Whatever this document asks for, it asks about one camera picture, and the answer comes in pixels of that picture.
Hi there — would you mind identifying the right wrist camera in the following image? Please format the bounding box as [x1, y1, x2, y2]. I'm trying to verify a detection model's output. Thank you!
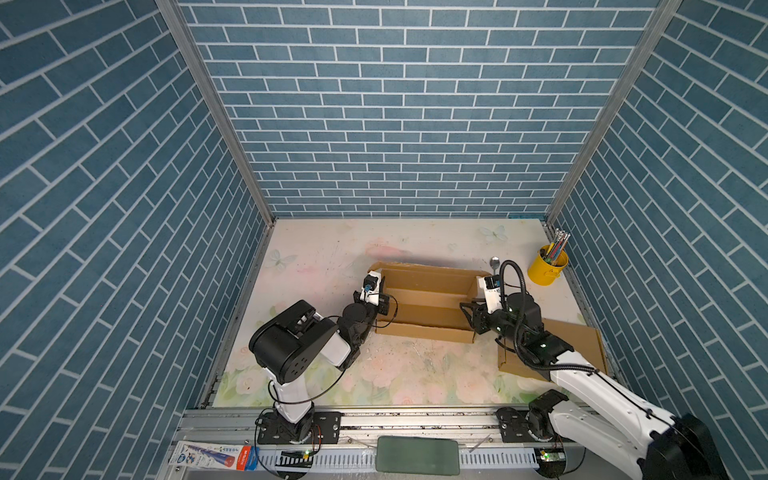
[477, 275, 502, 314]

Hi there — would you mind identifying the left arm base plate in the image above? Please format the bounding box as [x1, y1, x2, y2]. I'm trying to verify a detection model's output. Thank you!
[255, 409, 342, 445]

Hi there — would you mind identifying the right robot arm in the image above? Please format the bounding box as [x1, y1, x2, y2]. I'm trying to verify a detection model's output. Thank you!
[459, 292, 728, 479]

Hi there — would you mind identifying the aluminium front rail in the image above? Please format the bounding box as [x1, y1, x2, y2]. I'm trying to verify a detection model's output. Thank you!
[157, 403, 685, 480]

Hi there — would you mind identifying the white printed package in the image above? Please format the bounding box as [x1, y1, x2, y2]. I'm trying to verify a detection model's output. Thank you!
[169, 441, 259, 471]

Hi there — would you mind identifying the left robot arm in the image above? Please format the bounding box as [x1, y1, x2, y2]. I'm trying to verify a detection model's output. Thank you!
[248, 295, 390, 445]

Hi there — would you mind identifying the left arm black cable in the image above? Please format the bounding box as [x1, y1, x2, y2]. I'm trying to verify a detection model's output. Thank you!
[266, 293, 400, 407]

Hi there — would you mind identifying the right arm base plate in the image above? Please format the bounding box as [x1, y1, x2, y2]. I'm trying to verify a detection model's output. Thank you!
[495, 407, 570, 443]

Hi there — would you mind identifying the brown cardboard box sheet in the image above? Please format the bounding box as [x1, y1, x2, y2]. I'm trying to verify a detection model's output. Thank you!
[497, 318, 610, 380]

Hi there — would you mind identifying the yellow pencil cup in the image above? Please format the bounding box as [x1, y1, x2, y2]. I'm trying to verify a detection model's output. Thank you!
[527, 245, 569, 286]

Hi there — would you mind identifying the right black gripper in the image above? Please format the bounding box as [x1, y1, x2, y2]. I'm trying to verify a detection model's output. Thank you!
[459, 296, 526, 349]

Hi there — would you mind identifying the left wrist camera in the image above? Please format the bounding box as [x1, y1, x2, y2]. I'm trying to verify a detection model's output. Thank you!
[360, 270, 386, 307]

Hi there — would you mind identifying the coloured pencils bundle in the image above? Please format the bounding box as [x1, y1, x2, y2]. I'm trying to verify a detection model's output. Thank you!
[543, 228, 571, 265]

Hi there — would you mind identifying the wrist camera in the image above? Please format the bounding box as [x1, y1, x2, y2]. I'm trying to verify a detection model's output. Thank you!
[477, 275, 502, 314]
[360, 270, 386, 307]

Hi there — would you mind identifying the green rectangular pad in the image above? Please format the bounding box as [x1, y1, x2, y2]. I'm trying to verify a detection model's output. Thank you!
[375, 436, 460, 476]

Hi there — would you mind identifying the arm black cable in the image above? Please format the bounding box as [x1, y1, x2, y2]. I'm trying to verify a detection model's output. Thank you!
[266, 293, 400, 407]
[499, 259, 535, 337]

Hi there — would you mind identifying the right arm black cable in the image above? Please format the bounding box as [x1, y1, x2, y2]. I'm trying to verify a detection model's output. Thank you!
[499, 259, 535, 337]

